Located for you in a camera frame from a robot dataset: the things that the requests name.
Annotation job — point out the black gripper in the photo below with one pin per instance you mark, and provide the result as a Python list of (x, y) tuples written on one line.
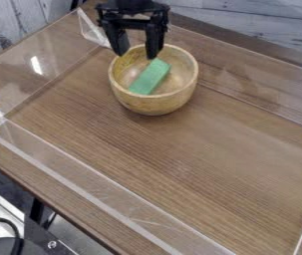
[(122, 15)]

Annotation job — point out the green rectangular block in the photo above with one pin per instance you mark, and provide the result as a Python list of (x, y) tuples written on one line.
[(150, 77)]

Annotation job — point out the brown wooden bowl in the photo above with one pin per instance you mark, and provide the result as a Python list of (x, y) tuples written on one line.
[(176, 89)]

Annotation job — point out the black table leg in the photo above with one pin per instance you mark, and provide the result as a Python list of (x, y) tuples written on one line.
[(37, 211)]

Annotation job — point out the clear acrylic front barrier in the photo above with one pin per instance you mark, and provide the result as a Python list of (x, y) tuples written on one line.
[(130, 225)]

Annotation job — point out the clear acrylic corner bracket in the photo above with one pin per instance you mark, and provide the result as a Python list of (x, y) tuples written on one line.
[(91, 32)]

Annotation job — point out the black metal base plate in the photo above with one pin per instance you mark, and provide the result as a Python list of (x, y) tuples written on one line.
[(14, 245)]

